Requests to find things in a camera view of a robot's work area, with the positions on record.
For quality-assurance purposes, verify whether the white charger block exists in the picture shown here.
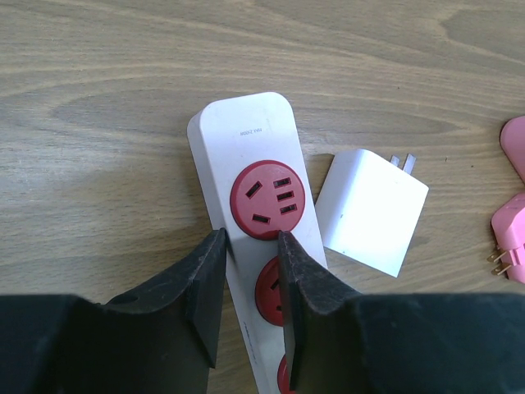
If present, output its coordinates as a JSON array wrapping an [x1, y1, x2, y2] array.
[[315, 149, 429, 277]]

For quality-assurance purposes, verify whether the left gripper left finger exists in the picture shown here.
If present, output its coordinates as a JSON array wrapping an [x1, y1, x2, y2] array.
[[1, 229, 227, 393]]

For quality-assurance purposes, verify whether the pink triangular power socket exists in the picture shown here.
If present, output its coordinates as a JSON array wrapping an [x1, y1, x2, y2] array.
[[500, 116, 525, 181]]

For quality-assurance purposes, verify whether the white red power strip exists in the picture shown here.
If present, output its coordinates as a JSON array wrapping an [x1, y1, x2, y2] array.
[[187, 92, 326, 393]]

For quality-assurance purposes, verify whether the small pink plug adapter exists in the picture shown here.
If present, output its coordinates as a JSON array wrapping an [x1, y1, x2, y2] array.
[[487, 192, 524, 283]]

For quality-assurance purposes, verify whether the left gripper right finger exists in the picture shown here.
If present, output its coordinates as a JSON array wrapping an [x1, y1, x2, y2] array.
[[278, 232, 524, 393]]

